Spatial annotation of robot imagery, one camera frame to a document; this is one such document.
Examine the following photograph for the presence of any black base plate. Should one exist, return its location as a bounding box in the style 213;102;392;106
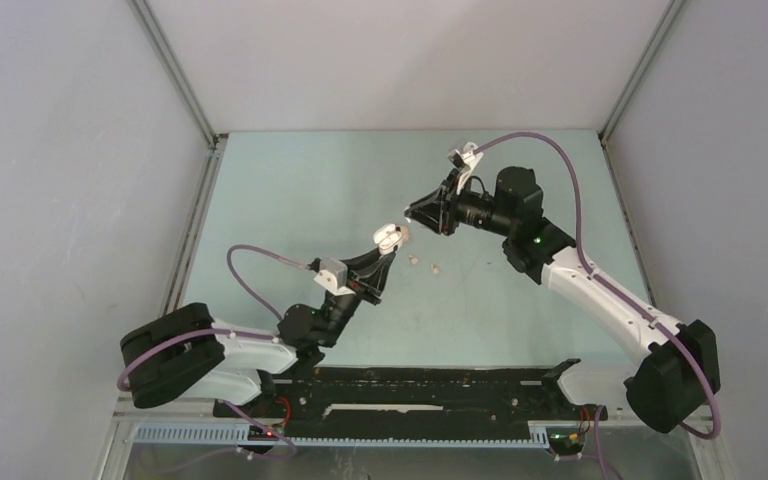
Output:
240;360;608;440

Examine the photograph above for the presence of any aluminium frame rail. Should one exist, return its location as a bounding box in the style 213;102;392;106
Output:
530;387;709;433

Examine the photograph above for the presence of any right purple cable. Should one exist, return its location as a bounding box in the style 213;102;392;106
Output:
473;131;723;441

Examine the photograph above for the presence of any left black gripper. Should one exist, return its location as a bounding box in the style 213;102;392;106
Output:
318;246;395;348

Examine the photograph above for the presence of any purple cable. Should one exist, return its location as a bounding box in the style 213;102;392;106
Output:
473;131;723;441
116;244;319;393

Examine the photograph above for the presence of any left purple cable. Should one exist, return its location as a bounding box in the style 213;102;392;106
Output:
116;244;319;393

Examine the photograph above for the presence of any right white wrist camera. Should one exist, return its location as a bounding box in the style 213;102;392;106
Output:
447;142;484;177

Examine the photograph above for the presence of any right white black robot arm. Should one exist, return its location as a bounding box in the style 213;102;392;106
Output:
404;167;721;433

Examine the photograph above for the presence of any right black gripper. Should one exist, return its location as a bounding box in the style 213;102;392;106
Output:
405;169;516;239

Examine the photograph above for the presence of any white slotted cable duct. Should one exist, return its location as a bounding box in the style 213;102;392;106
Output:
132;422;549;449

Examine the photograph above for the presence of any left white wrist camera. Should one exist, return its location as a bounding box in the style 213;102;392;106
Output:
314;258;351;296

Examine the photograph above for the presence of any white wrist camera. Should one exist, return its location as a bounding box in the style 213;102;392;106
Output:
447;142;484;177
314;258;351;296

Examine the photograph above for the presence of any white earbud charging case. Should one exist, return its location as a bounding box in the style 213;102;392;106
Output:
373;223;405;255

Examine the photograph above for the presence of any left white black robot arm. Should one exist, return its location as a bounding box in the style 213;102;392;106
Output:
116;248;399;417

